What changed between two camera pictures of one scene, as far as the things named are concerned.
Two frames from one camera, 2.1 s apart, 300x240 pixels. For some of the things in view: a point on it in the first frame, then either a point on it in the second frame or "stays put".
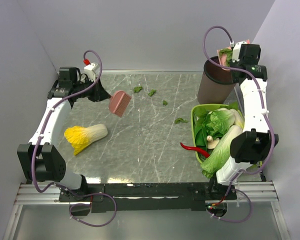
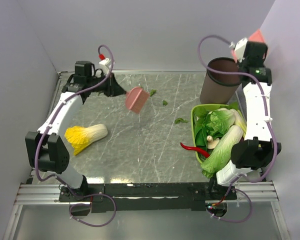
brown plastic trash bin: [217, 83] stays put
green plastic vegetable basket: [193, 128] stays put
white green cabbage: [222, 119] stays put
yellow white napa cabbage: [80, 137] stays put
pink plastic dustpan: [222, 57] → [257, 36]
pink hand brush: [119, 102] → [136, 99]
